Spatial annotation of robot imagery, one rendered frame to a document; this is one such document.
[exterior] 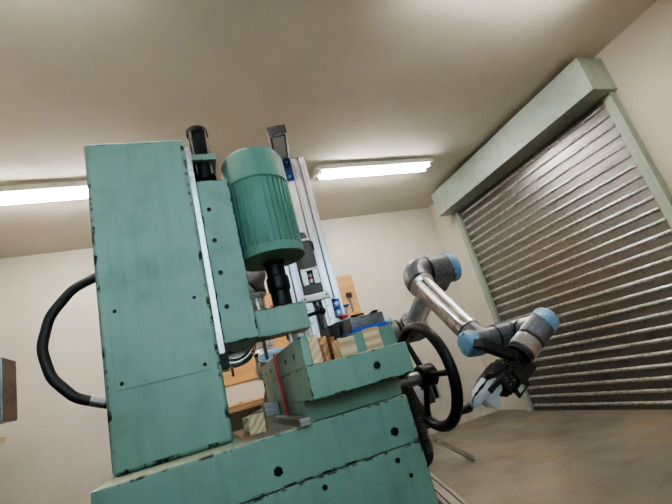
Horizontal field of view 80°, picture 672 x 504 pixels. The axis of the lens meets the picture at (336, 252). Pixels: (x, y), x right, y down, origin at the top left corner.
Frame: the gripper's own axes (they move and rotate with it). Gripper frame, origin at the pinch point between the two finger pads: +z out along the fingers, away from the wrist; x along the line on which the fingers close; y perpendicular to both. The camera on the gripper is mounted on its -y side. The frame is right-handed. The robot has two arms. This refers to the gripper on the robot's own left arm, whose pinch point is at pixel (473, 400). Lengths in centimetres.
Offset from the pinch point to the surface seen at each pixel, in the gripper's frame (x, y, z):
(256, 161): 5, -83, 0
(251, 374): 342, -19, 14
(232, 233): 5, -71, 18
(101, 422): 339, -77, 138
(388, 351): -19.3, -29.1, 15.6
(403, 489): -15.1, -8.1, 29.7
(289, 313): 7, -47, 20
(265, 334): 6, -47, 28
